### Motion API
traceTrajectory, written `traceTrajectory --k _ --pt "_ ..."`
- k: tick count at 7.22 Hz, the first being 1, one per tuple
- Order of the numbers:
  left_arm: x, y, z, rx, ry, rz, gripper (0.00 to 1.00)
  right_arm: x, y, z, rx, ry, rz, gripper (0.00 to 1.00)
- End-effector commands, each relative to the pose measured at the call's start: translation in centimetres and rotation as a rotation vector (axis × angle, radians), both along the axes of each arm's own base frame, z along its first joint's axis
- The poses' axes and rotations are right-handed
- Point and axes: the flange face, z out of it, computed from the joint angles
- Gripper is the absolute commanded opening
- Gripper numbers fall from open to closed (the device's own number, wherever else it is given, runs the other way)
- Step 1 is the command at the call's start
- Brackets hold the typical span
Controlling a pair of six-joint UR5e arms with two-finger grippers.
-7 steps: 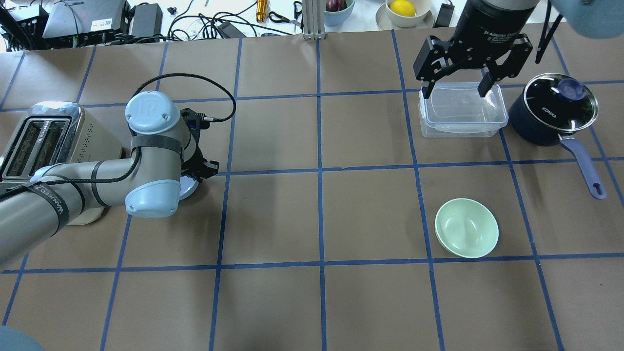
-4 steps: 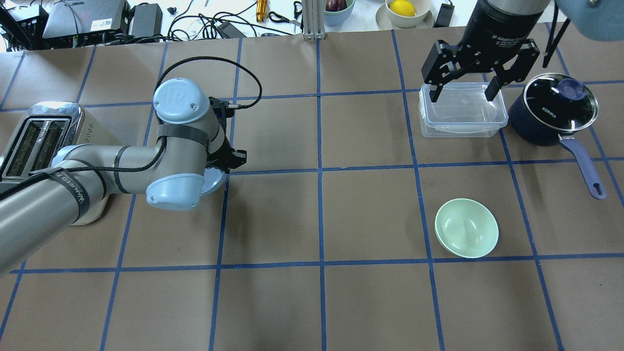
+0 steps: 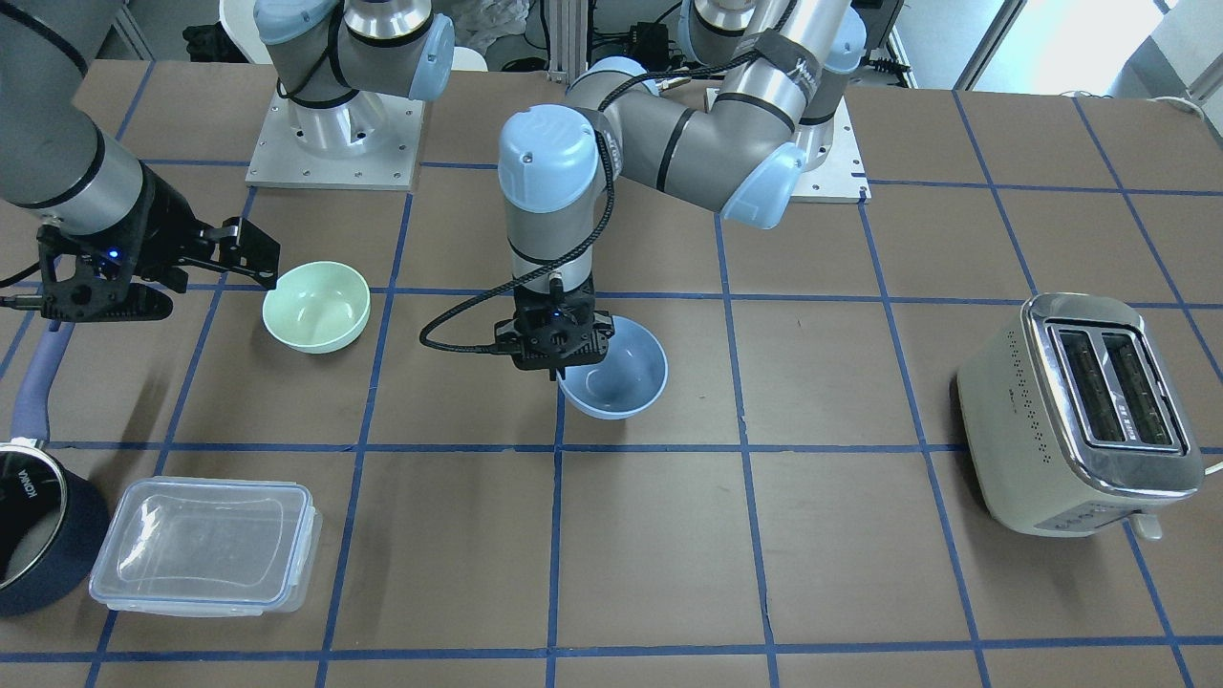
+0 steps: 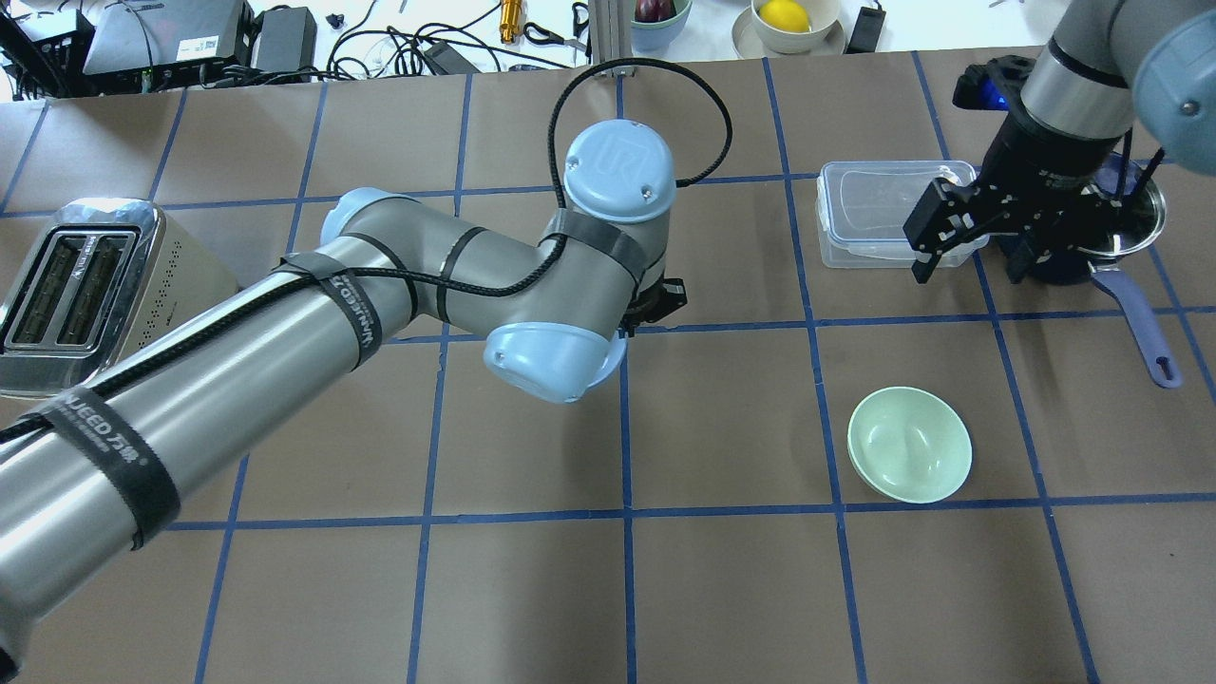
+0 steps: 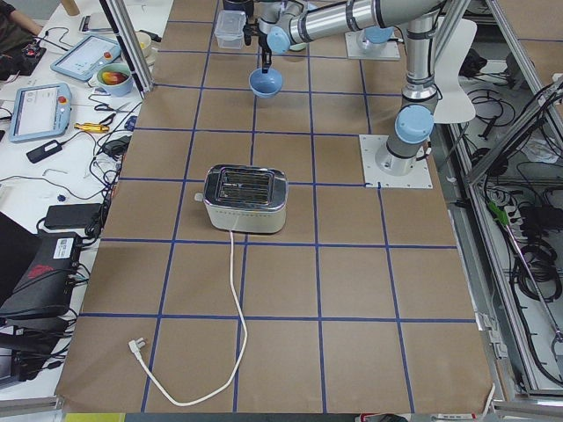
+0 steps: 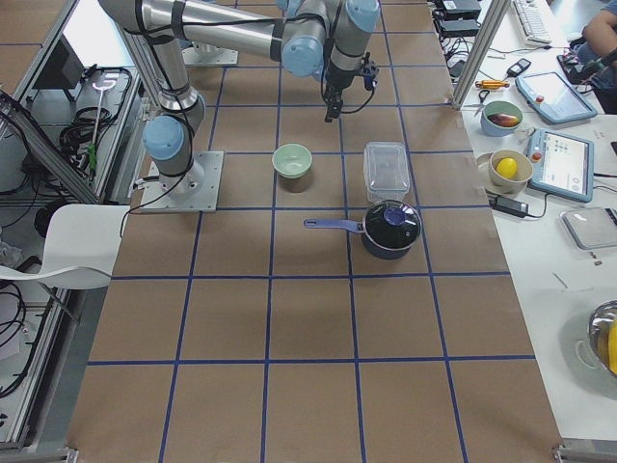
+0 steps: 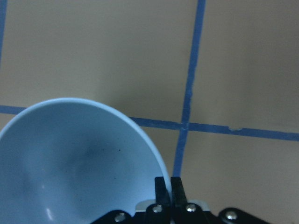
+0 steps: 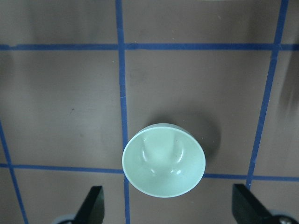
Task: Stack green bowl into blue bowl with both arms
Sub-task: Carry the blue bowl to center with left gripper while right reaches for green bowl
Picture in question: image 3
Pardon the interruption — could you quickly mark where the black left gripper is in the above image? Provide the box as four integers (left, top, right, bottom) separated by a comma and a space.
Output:
493, 277, 615, 374

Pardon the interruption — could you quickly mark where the cream and chrome toaster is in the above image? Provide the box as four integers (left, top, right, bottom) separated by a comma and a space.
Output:
955, 292, 1207, 541

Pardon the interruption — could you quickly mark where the dark blue saucepan with lid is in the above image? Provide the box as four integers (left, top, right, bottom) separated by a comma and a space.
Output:
0, 315, 113, 618

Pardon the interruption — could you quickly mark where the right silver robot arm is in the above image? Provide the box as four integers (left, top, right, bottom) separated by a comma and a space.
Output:
2, 1, 456, 323

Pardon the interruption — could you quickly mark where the clear plastic lidded container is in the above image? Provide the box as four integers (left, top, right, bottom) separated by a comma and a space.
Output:
88, 477, 323, 618

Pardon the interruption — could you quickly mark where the light blue bowl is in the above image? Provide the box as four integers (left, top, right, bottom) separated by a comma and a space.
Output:
558, 314, 670, 419

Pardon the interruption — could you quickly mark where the light green bowl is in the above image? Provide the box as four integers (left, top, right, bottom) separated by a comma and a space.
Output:
260, 262, 372, 356

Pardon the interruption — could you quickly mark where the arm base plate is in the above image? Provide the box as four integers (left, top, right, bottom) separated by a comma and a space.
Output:
246, 92, 426, 191
789, 73, 870, 204

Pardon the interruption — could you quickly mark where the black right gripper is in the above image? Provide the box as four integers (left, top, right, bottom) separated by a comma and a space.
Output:
38, 167, 281, 321

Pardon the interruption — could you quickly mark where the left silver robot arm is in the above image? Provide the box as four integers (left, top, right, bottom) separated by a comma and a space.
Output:
488, 1, 868, 371

